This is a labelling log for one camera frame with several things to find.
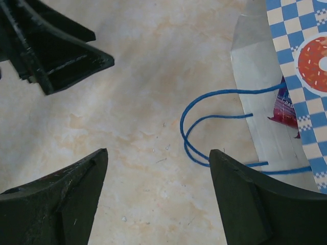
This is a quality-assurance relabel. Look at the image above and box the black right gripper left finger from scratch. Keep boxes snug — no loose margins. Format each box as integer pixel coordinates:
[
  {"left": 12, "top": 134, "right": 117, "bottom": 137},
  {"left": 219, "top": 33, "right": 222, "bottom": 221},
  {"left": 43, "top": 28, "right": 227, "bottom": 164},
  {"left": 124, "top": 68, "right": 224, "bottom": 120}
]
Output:
[{"left": 1, "top": 149, "right": 108, "bottom": 244}]

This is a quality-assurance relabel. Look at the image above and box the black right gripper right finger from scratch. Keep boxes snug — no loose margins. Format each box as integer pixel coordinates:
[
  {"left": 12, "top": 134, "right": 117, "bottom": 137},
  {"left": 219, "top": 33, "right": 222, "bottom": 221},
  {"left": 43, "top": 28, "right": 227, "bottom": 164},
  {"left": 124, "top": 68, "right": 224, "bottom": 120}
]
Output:
[{"left": 209, "top": 150, "right": 326, "bottom": 244}]

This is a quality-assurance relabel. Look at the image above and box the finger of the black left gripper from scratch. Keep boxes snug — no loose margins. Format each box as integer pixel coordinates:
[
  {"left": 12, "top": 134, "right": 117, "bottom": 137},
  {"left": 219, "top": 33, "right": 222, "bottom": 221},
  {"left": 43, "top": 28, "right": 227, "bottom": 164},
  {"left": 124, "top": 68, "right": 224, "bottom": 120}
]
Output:
[
  {"left": 17, "top": 1, "right": 114, "bottom": 95},
  {"left": 1, "top": 1, "right": 96, "bottom": 84}
]

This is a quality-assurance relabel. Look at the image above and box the purple snack packet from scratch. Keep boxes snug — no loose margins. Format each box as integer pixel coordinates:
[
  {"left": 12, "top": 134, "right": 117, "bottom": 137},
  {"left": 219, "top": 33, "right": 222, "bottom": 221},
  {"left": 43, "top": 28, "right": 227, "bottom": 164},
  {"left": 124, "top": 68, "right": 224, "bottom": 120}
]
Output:
[{"left": 268, "top": 77, "right": 298, "bottom": 129}]

